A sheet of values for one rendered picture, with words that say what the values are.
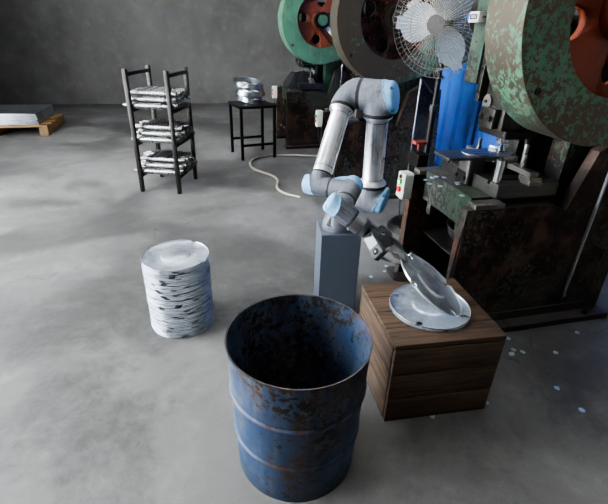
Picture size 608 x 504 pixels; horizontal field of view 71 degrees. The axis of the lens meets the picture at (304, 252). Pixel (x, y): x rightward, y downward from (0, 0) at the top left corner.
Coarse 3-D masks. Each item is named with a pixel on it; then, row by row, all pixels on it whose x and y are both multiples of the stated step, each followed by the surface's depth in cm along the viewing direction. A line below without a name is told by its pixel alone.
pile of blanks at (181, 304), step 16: (208, 256) 188; (144, 272) 180; (160, 272) 175; (176, 272) 176; (192, 272) 179; (208, 272) 190; (160, 288) 179; (176, 288) 179; (192, 288) 182; (208, 288) 192; (160, 304) 183; (176, 304) 182; (192, 304) 185; (208, 304) 195; (160, 320) 188; (176, 320) 186; (192, 320) 189; (208, 320) 197; (176, 336) 190
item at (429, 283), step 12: (408, 264) 152; (420, 264) 160; (408, 276) 143; (420, 276) 150; (432, 276) 157; (420, 288) 144; (432, 288) 149; (444, 288) 158; (432, 300) 143; (444, 300) 150; (456, 300) 157; (444, 312) 141; (456, 312) 149
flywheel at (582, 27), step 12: (588, 0) 129; (600, 0) 130; (588, 12) 131; (600, 12) 131; (588, 24) 132; (600, 24) 133; (576, 36) 134; (588, 36) 134; (600, 36) 135; (576, 48) 135; (588, 48) 136; (600, 48) 137; (576, 60) 137; (588, 60) 138; (600, 60) 139; (576, 72) 139; (588, 72) 140; (600, 72) 141; (588, 84) 142; (600, 84) 143
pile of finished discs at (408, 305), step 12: (408, 288) 166; (396, 300) 159; (408, 300) 159; (420, 300) 158; (396, 312) 151; (408, 312) 152; (420, 312) 152; (432, 312) 152; (468, 312) 153; (408, 324) 147; (420, 324) 148; (432, 324) 146; (444, 324) 146; (456, 324) 147
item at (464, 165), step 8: (440, 152) 189; (448, 152) 189; (456, 152) 190; (464, 152) 188; (472, 152) 189; (480, 152) 189; (488, 152) 189; (448, 160) 181; (456, 160) 181; (464, 160) 182; (472, 160) 186; (480, 160) 186; (464, 168) 190; (472, 168) 187; (480, 168) 188; (456, 176) 196; (464, 176) 190
